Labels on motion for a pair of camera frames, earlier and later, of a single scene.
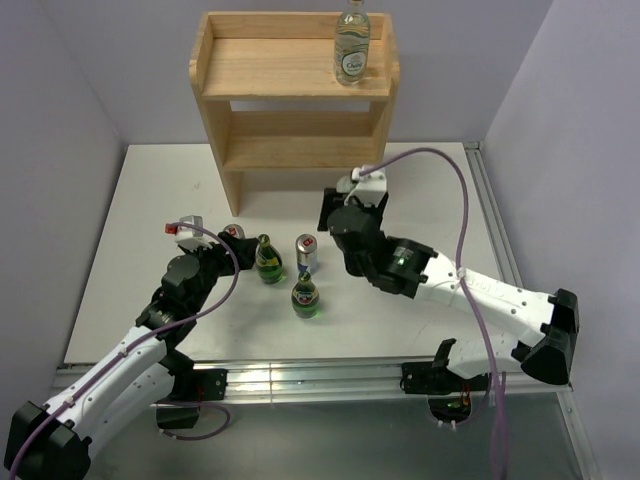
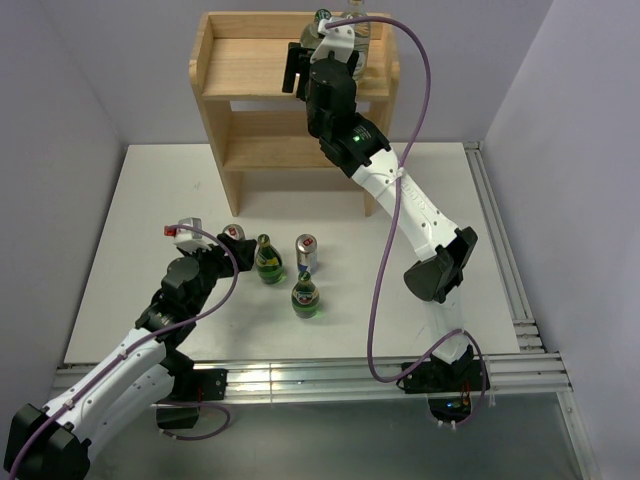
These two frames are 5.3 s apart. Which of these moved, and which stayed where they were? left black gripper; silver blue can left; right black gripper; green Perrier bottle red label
Moved: right black gripper
Stayed: green Perrier bottle red label; left black gripper; silver blue can left
